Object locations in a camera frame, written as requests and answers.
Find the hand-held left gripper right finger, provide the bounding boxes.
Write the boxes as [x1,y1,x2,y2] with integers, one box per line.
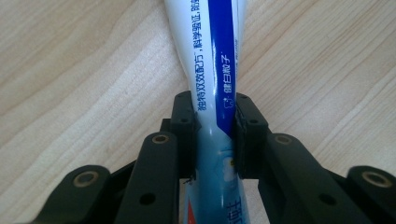
[233,91,372,224]

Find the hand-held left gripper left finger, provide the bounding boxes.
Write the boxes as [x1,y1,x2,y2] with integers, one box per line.
[113,91,201,224]

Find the blue white toothpaste tube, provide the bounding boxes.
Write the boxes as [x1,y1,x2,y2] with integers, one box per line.
[163,0,250,224]

